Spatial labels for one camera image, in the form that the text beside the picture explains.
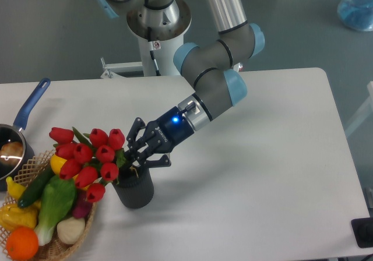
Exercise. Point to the orange fruit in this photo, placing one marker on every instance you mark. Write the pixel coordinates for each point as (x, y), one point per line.
(22, 244)

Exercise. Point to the white frame at right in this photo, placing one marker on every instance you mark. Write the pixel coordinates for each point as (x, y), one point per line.
(360, 115)

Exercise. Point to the yellow squash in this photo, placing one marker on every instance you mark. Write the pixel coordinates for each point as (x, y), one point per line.
(68, 169)

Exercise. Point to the red tulip bouquet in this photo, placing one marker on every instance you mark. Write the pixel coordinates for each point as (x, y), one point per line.
(101, 155)

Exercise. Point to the blue handled saucepan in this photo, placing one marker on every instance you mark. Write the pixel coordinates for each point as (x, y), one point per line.
(14, 132)

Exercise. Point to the dark green cucumber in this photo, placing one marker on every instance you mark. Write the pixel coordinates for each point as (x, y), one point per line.
(35, 189)

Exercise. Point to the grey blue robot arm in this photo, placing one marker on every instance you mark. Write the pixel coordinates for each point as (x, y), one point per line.
(215, 89)

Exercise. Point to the black device at edge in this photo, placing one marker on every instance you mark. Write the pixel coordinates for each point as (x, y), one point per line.
(362, 228)

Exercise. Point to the white garlic bulb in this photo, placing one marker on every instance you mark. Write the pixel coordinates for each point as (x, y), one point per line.
(69, 230)

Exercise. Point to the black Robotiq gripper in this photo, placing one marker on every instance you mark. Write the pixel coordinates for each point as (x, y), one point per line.
(160, 137)

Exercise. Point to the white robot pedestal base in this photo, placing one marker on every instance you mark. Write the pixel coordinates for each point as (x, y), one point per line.
(160, 25)

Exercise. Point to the dark grey ribbed vase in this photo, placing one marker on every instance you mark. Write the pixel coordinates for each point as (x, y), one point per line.
(134, 191)

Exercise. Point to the woven wicker basket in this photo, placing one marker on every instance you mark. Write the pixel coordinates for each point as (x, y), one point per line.
(55, 249)

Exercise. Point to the brown bread in pan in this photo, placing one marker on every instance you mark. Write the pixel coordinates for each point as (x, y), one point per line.
(11, 153)

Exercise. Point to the yellow bell pepper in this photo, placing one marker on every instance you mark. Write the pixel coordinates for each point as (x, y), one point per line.
(13, 217)

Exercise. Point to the yellow banana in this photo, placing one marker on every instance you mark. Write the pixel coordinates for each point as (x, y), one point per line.
(15, 190)

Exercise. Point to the blue plastic bag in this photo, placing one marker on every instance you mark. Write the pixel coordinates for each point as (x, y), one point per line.
(356, 14)

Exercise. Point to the green bok choy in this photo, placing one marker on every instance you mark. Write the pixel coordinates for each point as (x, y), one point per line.
(56, 201)

